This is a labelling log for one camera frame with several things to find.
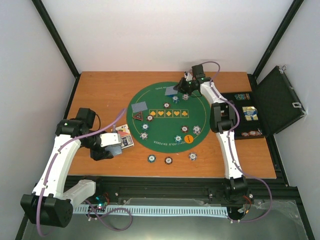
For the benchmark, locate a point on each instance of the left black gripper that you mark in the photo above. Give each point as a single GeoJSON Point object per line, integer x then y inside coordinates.
{"type": "Point", "coordinates": [98, 155]}

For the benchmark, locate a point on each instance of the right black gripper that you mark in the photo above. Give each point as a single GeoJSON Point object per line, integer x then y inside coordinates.
{"type": "Point", "coordinates": [180, 87]}

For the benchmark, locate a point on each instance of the dark red chips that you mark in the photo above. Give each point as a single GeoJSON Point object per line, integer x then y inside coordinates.
{"type": "Point", "coordinates": [149, 118]}
{"type": "Point", "coordinates": [166, 105]}
{"type": "Point", "coordinates": [184, 129]}

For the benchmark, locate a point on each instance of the grey playing card deck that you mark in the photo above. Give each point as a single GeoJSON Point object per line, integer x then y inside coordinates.
{"type": "Point", "coordinates": [114, 150]}

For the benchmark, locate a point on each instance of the blue patterned playing card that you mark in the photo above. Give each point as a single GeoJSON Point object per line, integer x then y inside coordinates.
{"type": "Point", "coordinates": [139, 107]}

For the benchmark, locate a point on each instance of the black red triangular dealer button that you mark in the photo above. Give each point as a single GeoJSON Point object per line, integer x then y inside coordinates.
{"type": "Point", "coordinates": [138, 116]}

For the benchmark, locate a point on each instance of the teal blue chips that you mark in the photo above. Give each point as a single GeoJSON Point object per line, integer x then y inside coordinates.
{"type": "Point", "coordinates": [178, 138]}

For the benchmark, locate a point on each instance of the blue white poker chip stack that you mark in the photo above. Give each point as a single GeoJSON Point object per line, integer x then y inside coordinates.
{"type": "Point", "coordinates": [192, 156]}

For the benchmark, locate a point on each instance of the dark red poker chip stack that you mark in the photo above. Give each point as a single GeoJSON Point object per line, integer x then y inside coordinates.
{"type": "Point", "coordinates": [168, 160]}

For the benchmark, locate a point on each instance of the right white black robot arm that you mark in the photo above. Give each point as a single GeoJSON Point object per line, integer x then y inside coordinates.
{"type": "Point", "coordinates": [224, 119]}

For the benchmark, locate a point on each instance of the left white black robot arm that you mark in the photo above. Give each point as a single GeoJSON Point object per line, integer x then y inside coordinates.
{"type": "Point", "coordinates": [49, 204]}

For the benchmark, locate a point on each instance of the round green poker mat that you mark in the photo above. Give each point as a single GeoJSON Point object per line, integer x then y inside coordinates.
{"type": "Point", "coordinates": [167, 123]}

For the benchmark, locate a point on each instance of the orange big blind button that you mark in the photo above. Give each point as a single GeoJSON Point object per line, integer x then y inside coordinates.
{"type": "Point", "coordinates": [188, 139]}

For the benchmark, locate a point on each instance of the multicolour chip row in case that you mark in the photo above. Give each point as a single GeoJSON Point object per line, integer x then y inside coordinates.
{"type": "Point", "coordinates": [242, 96]}

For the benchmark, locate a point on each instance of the blue gold card deck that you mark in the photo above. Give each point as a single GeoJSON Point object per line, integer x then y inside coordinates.
{"type": "Point", "coordinates": [250, 113]}

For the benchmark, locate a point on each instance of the red white chips in case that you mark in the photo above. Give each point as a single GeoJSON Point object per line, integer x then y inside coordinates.
{"type": "Point", "coordinates": [252, 133]}

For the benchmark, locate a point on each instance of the black poker case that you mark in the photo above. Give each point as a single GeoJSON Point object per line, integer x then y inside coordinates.
{"type": "Point", "coordinates": [277, 104]}

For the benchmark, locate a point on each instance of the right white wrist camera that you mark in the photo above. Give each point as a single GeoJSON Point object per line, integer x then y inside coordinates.
{"type": "Point", "coordinates": [188, 75]}

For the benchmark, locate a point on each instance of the light blue cable duct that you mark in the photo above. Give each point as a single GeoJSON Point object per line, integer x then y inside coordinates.
{"type": "Point", "coordinates": [164, 211]}

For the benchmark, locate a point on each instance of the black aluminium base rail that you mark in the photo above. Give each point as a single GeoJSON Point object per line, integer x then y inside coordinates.
{"type": "Point", "coordinates": [208, 190]}

